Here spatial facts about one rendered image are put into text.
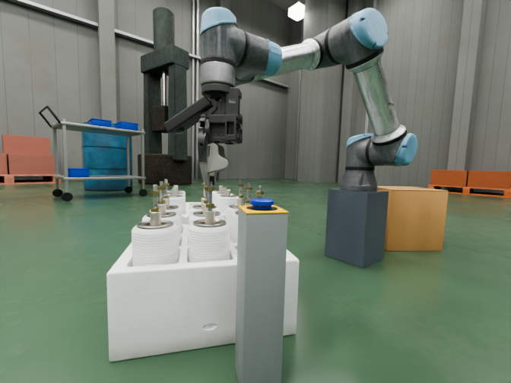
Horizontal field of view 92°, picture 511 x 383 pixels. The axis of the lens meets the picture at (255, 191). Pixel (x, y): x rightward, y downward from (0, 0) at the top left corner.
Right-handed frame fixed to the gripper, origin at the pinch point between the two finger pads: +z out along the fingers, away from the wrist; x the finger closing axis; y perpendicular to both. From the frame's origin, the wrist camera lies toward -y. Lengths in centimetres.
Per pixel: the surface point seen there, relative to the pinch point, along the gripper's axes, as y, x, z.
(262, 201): 14.6, -14.8, 2.5
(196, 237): -0.8, -4.6, 12.3
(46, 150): -446, 359, -26
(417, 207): 79, 73, 14
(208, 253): 2.0, -4.6, 15.7
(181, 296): -1.9, -9.5, 23.3
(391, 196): 66, 70, 9
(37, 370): -25.7, -18.5, 35.3
